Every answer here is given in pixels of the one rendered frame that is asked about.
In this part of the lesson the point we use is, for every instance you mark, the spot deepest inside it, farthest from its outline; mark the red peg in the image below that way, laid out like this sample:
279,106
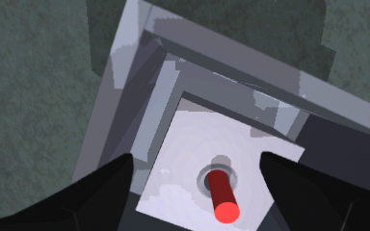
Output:
224,203

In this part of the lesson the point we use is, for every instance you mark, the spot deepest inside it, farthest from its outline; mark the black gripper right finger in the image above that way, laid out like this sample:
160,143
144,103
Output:
310,200

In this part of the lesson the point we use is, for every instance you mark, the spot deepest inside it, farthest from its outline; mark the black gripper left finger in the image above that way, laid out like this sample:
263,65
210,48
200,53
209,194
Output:
94,203

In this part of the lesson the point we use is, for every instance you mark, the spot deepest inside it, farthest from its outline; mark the grey open box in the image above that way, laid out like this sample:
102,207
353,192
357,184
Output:
157,54

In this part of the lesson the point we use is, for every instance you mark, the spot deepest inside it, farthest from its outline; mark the white flat plate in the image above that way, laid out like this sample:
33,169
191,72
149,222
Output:
203,137

